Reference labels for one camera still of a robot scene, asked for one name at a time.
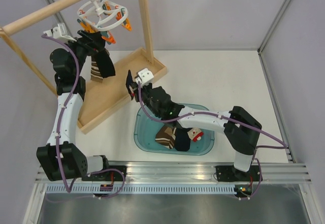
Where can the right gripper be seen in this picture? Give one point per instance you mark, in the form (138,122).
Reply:
(134,85)

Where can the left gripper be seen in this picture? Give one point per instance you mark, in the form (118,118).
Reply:
(92,42)

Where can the brown striped sock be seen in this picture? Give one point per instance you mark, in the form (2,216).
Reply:
(95,74)
(166,137)

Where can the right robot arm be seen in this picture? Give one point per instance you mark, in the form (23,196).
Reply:
(240,128)

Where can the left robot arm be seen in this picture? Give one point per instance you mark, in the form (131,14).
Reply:
(60,158)

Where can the white round clip hanger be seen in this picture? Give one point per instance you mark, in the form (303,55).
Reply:
(102,15)

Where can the orange clothes peg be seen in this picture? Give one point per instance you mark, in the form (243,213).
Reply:
(108,37)

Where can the teal plastic basin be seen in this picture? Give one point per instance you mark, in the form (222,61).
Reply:
(146,129)

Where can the yellow-orange clothes peg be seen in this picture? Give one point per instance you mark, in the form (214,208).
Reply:
(126,24)

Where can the wooden hanging rack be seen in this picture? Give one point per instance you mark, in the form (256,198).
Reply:
(103,99)

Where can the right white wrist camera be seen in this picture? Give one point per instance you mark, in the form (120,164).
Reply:
(144,77)

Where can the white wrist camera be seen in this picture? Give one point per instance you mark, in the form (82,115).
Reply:
(144,77)
(60,33)

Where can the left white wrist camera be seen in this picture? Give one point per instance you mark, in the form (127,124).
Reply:
(60,33)

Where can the white slotted cable duct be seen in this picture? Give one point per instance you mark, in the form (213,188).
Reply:
(222,189)

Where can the aluminium mounting rail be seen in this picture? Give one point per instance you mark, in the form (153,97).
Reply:
(173,172)

